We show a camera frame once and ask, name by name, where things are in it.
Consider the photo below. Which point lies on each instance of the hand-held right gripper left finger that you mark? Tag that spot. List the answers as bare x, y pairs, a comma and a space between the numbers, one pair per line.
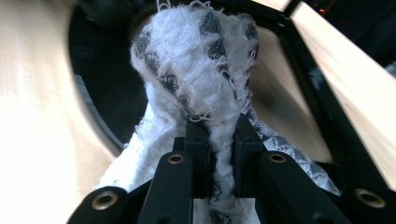
197, 155

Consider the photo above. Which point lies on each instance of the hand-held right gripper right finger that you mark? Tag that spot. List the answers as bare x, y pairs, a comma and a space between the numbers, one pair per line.
247, 155

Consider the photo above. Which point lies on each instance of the white grey patterned cloth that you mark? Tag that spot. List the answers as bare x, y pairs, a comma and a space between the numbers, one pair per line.
193, 68

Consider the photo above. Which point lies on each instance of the black wavy tray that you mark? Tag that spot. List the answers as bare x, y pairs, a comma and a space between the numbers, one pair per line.
102, 77

